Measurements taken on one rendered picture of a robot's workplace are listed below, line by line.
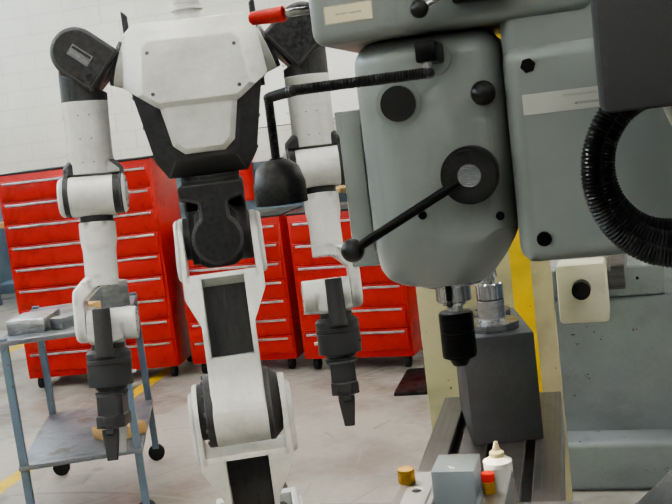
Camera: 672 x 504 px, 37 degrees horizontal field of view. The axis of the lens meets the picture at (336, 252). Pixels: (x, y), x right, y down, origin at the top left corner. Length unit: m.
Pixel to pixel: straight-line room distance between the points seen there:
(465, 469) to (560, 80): 0.47
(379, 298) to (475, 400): 4.32
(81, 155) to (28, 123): 9.88
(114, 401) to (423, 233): 0.93
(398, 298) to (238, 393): 4.10
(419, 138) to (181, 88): 0.78
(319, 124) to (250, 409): 0.57
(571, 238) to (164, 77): 0.97
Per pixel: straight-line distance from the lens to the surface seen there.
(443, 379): 3.18
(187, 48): 1.92
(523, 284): 3.09
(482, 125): 1.22
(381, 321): 6.03
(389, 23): 1.22
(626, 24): 0.95
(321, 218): 1.98
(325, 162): 1.96
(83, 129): 2.00
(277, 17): 1.47
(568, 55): 1.20
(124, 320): 1.99
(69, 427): 4.74
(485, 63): 1.23
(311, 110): 1.99
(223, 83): 1.92
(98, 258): 2.00
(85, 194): 1.98
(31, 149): 11.88
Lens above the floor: 1.54
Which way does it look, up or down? 8 degrees down
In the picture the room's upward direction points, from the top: 7 degrees counter-clockwise
